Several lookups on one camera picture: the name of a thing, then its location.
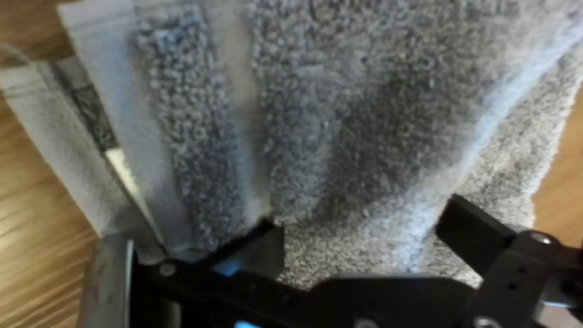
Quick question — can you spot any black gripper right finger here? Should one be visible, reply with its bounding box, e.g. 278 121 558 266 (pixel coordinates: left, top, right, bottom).
435 194 583 328

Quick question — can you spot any grey towel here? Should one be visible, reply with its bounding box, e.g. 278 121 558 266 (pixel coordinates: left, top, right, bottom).
0 0 583 292

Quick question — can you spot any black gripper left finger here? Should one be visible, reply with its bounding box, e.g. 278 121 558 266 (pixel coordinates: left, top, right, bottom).
199 217 287 288

